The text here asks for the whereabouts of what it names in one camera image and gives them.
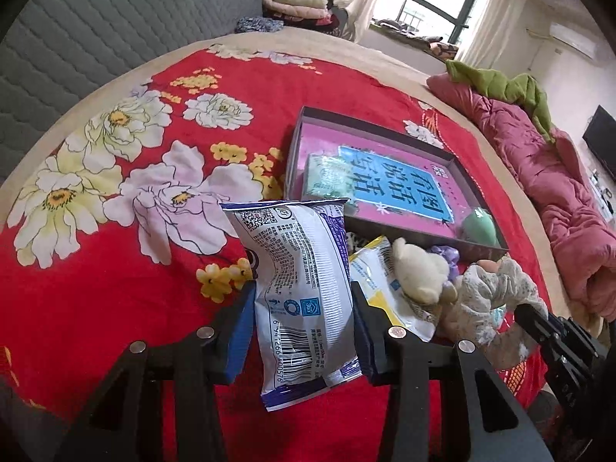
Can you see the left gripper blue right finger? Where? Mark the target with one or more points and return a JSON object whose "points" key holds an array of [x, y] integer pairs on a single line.
{"points": [[371, 326]]}

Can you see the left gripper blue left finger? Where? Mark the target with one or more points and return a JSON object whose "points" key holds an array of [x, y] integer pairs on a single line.
{"points": [[234, 326]]}

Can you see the yellow white snack packet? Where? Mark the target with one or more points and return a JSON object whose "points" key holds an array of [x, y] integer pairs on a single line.
{"points": [[372, 268]]}

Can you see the cream bear purple dress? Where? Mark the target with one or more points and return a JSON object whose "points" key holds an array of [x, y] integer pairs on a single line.
{"points": [[423, 276]]}

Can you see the blue white snack packet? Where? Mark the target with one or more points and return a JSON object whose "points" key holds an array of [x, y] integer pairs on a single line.
{"points": [[303, 304]]}

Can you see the white floral scrunchie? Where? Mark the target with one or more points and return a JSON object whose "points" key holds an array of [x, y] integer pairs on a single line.
{"points": [[479, 294]]}

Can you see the pink makeup sponge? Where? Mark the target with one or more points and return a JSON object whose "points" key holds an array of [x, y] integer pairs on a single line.
{"points": [[489, 265]]}

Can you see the green makeup sponge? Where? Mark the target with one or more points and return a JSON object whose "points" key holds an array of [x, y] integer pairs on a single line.
{"points": [[479, 227]]}

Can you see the leopard print scrunchie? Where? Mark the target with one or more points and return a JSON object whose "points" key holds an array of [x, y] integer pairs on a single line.
{"points": [[355, 242]]}

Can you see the grey shallow cardboard box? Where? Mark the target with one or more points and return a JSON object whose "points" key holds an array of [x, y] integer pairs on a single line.
{"points": [[469, 252]]}

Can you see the pink blue Chinese book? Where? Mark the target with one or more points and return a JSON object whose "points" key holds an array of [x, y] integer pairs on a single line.
{"points": [[399, 181]]}

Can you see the white tv cabinet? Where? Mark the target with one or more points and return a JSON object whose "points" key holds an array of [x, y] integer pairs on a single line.
{"points": [[602, 197]]}

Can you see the pink quilted comforter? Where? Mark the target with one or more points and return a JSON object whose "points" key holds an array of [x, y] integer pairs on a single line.
{"points": [[551, 174]]}

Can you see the black television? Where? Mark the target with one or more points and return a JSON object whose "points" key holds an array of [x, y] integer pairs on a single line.
{"points": [[600, 137]]}

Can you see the green blanket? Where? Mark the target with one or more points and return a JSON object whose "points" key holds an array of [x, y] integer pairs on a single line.
{"points": [[522, 90]]}

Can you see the clothes on window sill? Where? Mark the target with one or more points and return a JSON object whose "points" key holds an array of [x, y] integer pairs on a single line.
{"points": [[435, 46]]}

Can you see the blue patterned cloth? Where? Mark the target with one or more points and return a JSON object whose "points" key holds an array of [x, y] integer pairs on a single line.
{"points": [[258, 24]]}

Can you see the stack of folded blankets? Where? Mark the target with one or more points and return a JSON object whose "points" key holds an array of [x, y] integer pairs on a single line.
{"points": [[317, 15]]}

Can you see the grey quilted headboard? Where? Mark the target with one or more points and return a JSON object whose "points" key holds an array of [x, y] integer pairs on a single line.
{"points": [[57, 52]]}

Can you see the white air conditioner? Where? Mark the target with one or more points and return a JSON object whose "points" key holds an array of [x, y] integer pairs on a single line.
{"points": [[573, 39]]}

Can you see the right cream curtain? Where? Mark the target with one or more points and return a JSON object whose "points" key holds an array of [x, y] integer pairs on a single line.
{"points": [[491, 34]]}

